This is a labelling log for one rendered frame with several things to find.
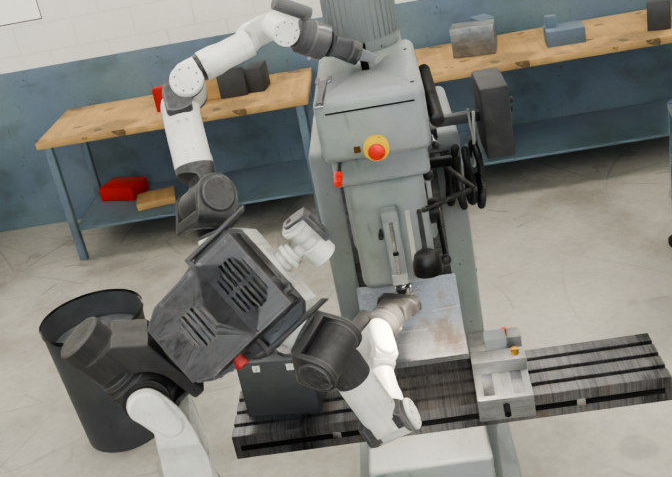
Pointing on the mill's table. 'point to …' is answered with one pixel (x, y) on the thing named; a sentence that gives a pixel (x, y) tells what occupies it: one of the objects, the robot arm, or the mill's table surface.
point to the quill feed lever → (439, 230)
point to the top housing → (372, 104)
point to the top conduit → (431, 97)
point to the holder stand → (276, 386)
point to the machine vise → (502, 384)
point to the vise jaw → (498, 361)
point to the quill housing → (396, 188)
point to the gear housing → (362, 170)
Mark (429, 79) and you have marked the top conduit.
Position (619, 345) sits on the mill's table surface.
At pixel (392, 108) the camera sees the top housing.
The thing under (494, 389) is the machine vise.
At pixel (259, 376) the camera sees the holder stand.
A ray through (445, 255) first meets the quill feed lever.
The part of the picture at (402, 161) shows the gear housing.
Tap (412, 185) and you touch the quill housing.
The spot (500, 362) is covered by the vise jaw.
